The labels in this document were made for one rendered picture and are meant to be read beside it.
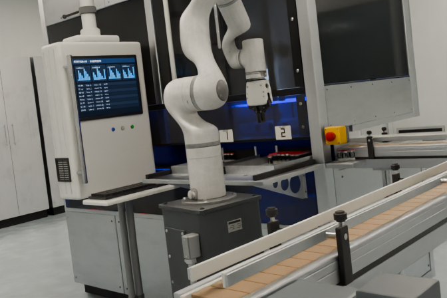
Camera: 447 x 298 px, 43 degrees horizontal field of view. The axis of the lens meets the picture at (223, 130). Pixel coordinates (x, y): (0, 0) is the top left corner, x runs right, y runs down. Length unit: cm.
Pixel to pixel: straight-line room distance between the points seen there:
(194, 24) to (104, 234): 201
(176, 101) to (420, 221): 99
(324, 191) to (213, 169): 70
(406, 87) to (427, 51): 400
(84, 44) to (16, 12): 516
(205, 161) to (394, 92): 142
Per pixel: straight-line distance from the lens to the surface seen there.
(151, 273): 335
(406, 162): 235
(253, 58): 223
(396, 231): 109
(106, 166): 284
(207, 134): 186
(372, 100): 280
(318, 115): 239
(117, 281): 364
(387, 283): 68
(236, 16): 214
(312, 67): 239
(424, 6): 717
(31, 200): 729
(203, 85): 182
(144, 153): 298
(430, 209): 122
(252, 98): 225
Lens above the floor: 119
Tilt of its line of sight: 3 degrees down
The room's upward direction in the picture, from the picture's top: 7 degrees counter-clockwise
